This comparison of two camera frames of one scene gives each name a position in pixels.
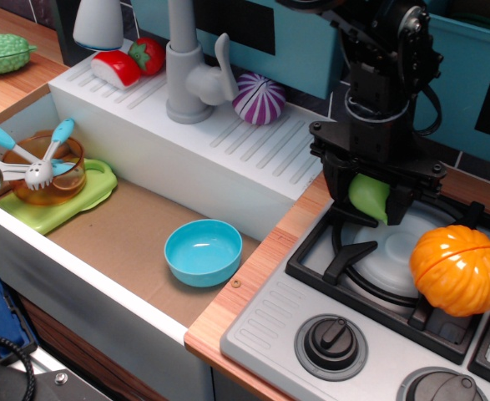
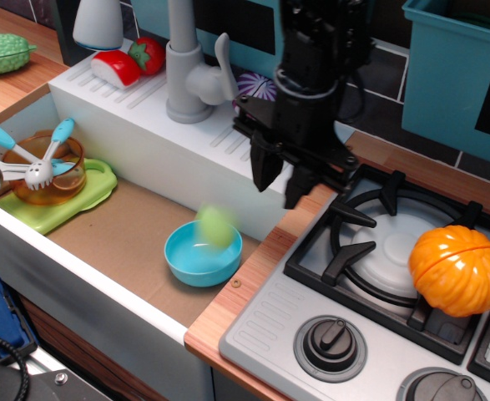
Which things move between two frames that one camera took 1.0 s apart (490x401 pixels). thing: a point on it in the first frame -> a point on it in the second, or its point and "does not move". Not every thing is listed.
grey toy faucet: [193, 86] does not move
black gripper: [378, 137] -> [302, 121]
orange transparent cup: [65, 186] does not move
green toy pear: [370, 195] -> [216, 230]
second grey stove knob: [438, 383] does not move
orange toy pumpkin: [459, 270] does not move
